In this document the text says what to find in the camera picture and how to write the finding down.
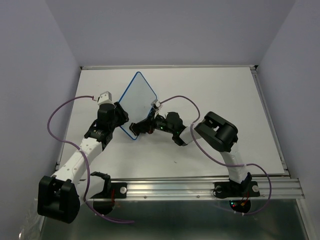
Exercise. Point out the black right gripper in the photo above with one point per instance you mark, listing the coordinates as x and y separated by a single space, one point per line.
146 126

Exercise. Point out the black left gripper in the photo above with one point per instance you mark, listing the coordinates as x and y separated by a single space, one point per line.
123 114

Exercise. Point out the black whiteboard eraser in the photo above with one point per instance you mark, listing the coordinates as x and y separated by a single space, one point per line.
134 129

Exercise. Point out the blue-edged small whiteboard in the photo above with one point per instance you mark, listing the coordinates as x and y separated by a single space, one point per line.
137 101

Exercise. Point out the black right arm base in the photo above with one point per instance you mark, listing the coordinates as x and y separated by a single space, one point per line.
240 193

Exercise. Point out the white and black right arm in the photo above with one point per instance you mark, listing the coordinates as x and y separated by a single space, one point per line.
215 130

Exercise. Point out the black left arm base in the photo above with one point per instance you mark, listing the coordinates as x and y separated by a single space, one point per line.
103 192

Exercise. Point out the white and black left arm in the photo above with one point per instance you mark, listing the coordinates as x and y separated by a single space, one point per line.
61 195

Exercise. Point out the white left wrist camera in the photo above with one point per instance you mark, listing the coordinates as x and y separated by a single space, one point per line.
104 98

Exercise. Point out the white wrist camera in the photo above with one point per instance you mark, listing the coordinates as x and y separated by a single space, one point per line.
104 98
155 108

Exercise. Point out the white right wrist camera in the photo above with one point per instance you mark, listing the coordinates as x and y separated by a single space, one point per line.
155 108

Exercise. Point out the white table edge rail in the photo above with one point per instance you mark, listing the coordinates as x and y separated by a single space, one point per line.
130 67

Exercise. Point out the aluminium front mounting rail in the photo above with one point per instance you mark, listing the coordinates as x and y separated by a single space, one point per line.
200 189

